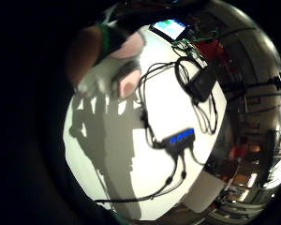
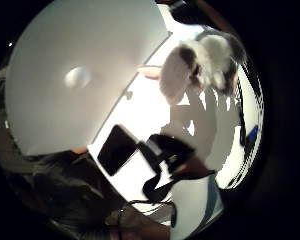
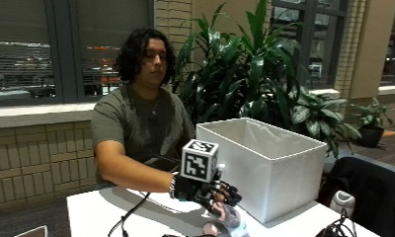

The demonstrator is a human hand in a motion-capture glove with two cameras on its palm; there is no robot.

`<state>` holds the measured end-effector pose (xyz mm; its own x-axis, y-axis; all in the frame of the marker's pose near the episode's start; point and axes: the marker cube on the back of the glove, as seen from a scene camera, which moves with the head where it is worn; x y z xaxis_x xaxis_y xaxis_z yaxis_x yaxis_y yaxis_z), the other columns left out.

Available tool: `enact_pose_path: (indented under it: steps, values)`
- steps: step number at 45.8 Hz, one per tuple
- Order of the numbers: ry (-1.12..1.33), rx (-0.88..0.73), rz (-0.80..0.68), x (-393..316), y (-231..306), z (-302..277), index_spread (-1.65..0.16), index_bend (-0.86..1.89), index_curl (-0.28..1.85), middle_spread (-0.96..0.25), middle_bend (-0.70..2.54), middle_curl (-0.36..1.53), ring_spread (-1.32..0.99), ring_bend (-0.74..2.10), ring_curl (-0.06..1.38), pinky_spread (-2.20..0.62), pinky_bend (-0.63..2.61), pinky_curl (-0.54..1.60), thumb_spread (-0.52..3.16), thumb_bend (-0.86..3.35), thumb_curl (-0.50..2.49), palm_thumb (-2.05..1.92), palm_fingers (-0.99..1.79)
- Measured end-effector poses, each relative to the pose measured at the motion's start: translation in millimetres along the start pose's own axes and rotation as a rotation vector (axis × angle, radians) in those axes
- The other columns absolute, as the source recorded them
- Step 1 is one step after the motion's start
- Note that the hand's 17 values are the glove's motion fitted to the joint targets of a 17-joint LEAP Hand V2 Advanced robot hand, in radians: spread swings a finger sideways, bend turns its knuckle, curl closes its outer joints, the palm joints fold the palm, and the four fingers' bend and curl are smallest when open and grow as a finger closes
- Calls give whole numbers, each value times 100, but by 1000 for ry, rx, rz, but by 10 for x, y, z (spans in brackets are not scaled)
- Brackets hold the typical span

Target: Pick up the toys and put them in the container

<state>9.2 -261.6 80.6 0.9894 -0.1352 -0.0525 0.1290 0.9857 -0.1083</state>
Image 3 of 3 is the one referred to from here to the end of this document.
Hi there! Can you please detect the white fabric storage box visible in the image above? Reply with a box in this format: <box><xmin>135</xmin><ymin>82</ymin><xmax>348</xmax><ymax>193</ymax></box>
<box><xmin>195</xmin><ymin>117</ymin><xmax>330</xmax><ymax>224</ymax></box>

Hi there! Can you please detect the silver wrist bracelet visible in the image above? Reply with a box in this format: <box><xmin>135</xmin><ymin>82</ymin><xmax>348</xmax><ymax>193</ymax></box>
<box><xmin>167</xmin><ymin>177</ymin><xmax>178</xmax><ymax>199</ymax></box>

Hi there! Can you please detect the black glove cable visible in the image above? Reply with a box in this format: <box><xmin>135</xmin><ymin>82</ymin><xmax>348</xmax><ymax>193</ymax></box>
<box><xmin>107</xmin><ymin>192</ymin><xmax>153</xmax><ymax>237</ymax></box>

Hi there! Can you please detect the broad-leaved green plant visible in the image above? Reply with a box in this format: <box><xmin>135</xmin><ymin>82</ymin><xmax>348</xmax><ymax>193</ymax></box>
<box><xmin>288</xmin><ymin>87</ymin><xmax>363</xmax><ymax>159</ymax></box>

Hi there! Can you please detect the dark-framed window with blinds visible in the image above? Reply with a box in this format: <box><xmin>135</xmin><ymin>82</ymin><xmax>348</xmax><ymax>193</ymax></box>
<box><xmin>0</xmin><ymin>0</ymin><xmax>155</xmax><ymax>108</ymax></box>

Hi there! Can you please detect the thin necklace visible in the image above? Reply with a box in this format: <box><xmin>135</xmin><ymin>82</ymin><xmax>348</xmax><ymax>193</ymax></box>
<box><xmin>143</xmin><ymin>98</ymin><xmax>162</xmax><ymax>117</ymax></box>

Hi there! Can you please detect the black plant pot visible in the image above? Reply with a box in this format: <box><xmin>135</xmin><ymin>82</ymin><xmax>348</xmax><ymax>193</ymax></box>
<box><xmin>358</xmin><ymin>124</ymin><xmax>386</xmax><ymax>149</ymax></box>

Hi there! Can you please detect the pink soft toy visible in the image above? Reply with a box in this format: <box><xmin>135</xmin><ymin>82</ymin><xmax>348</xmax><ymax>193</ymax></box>
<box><xmin>202</xmin><ymin>200</ymin><xmax>251</xmax><ymax>237</ymax></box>

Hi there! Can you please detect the white cube with black markers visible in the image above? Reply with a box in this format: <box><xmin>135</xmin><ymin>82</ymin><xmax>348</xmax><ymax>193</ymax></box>
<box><xmin>179</xmin><ymin>138</ymin><xmax>222</xmax><ymax>184</ymax></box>

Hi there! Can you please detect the small green plant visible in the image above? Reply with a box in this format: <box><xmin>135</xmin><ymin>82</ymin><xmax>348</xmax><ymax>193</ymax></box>
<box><xmin>350</xmin><ymin>97</ymin><xmax>395</xmax><ymax>130</ymax></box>

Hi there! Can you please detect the bundle of black cables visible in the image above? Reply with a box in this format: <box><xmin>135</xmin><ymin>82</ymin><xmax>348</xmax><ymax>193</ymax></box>
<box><xmin>314</xmin><ymin>208</ymin><xmax>359</xmax><ymax>237</ymax></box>

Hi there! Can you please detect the tall green leafy plant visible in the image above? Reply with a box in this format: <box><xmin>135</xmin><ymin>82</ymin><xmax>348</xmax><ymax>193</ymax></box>
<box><xmin>173</xmin><ymin>0</ymin><xmax>304</xmax><ymax>129</ymax></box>

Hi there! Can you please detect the the person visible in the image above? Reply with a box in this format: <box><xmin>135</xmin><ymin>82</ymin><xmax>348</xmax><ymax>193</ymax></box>
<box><xmin>91</xmin><ymin>28</ymin><xmax>198</xmax><ymax>193</ymax></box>

